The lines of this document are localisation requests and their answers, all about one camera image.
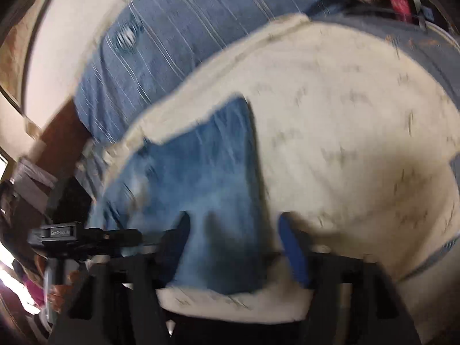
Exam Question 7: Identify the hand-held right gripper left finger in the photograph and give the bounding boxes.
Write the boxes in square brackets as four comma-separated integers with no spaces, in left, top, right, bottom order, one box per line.
[50,211,192,345]

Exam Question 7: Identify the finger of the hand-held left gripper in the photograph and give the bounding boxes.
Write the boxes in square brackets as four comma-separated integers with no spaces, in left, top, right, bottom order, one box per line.
[84,228,163,250]

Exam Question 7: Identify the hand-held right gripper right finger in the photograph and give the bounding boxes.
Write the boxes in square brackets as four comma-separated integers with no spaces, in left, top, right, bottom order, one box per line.
[278,211,422,345]

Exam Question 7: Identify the blue denim pants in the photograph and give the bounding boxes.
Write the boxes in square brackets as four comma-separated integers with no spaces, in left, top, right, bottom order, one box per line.
[88,95,285,296]

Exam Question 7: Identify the person's left forearm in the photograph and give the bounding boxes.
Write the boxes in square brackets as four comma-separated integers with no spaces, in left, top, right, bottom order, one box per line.
[23,278,46,308]

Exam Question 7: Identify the person's left hand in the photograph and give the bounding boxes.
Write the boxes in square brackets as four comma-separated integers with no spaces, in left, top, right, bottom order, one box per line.
[47,269,82,313]

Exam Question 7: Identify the brown headboard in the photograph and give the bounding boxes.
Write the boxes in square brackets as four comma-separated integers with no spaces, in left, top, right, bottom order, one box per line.
[38,110,95,174]

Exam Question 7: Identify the dark cloth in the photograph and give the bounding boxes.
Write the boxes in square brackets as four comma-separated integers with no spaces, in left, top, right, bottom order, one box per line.
[158,307,307,345]

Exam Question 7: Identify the cream leaf-print sheet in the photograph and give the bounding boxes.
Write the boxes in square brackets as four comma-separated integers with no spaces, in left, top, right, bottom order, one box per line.
[104,14,460,332]

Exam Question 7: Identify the blue plaid pillow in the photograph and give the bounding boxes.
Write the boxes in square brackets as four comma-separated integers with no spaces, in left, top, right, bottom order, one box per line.
[74,0,346,149]

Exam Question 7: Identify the red box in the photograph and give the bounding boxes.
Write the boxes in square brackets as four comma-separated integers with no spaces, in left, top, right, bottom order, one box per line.
[390,0,412,23]

